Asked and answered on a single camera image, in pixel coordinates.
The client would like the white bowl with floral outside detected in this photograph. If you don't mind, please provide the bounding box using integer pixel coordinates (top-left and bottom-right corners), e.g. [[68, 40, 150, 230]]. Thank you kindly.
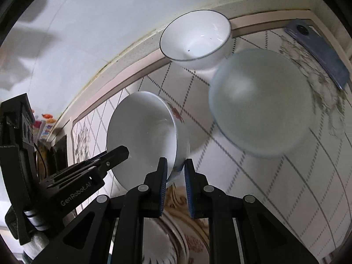
[[209, 49, 313, 158]]

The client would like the plain white bowl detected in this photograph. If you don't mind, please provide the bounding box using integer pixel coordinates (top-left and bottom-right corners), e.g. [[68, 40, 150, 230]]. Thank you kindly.
[[106, 91, 190, 190]]

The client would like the blue smartphone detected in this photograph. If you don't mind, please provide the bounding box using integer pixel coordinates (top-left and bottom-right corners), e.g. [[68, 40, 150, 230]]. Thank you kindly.
[[285, 19, 350, 90]]

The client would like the colourful cartoon wall sticker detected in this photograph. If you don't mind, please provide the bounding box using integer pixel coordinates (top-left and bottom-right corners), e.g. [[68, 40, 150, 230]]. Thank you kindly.
[[32, 110, 57, 141]]

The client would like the floral diamond pattern table mat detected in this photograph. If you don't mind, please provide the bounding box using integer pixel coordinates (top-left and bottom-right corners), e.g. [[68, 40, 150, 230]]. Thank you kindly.
[[71, 29, 351, 263]]

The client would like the white bowl with dark rim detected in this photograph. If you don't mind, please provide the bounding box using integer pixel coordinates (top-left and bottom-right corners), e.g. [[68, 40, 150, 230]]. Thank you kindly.
[[159, 10, 233, 71]]

